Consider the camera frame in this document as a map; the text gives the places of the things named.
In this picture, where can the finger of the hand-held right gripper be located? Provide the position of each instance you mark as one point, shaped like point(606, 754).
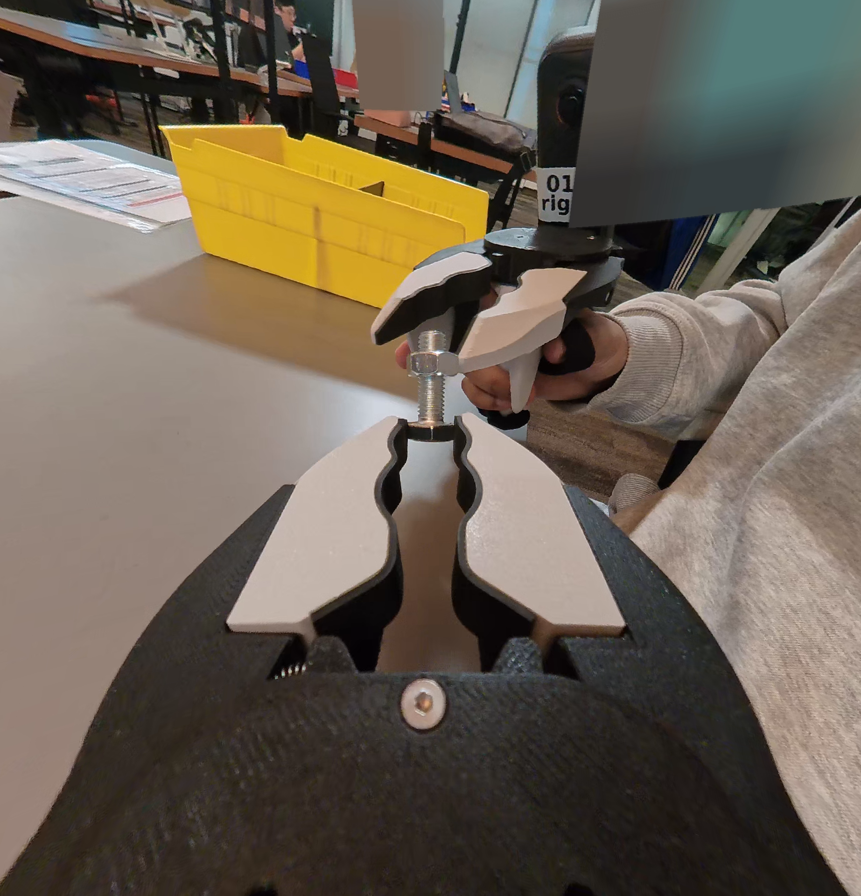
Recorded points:
point(437, 276)
point(521, 315)

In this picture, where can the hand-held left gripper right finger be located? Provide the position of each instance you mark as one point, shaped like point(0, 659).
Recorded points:
point(542, 553)

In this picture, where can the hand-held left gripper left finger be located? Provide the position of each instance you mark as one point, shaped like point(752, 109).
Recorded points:
point(325, 546)

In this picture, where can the steel hex nut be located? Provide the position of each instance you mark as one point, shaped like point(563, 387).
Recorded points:
point(434, 362)

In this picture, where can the steel bolt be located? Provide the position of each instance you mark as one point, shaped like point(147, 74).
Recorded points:
point(431, 399)

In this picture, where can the yellow plastic bin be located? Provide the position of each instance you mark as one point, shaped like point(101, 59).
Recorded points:
point(262, 224)

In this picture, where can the person's right forearm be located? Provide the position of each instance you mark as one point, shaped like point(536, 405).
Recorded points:
point(696, 364)

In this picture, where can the grey desk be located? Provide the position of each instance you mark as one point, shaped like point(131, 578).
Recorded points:
point(122, 420)

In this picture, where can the person's right hand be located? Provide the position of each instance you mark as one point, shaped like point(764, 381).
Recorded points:
point(602, 350)

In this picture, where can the dark duffel bag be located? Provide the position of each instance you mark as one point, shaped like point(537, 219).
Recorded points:
point(486, 133)

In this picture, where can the blue jacket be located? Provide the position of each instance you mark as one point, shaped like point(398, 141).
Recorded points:
point(693, 252)

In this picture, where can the person's light sweater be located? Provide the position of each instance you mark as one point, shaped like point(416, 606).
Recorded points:
point(787, 595)

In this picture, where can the laminated paper sheet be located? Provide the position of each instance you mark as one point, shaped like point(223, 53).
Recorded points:
point(73, 178)

